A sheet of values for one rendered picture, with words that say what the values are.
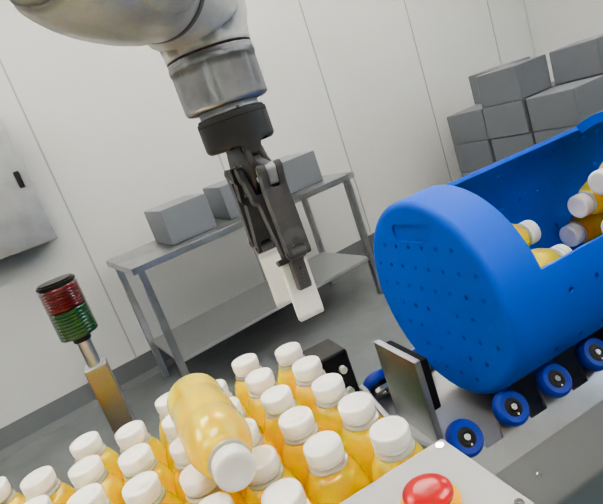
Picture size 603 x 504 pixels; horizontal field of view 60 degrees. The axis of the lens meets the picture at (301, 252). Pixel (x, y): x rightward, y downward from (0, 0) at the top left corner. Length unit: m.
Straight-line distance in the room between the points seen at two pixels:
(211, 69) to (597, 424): 0.64
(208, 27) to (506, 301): 0.42
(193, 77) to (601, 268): 0.51
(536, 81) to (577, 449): 4.00
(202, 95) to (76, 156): 3.31
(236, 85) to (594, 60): 4.19
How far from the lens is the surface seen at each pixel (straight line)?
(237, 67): 0.53
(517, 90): 4.48
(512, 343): 0.65
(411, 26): 5.45
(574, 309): 0.70
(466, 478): 0.43
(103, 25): 0.40
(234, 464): 0.50
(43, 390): 3.93
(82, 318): 0.93
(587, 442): 0.80
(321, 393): 0.63
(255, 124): 0.54
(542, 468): 0.76
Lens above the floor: 1.38
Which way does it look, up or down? 14 degrees down
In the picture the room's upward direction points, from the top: 19 degrees counter-clockwise
